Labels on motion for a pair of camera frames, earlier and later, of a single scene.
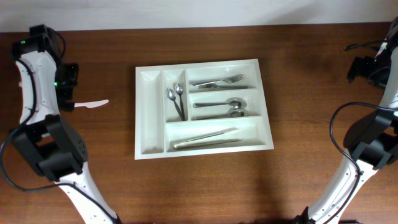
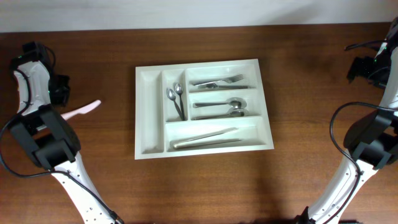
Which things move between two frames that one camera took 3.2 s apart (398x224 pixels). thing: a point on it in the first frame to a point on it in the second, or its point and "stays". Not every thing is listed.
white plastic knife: [91, 104] to [90, 107]
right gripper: [358, 69] stays
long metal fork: [212, 86] stays
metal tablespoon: [236, 102] stays
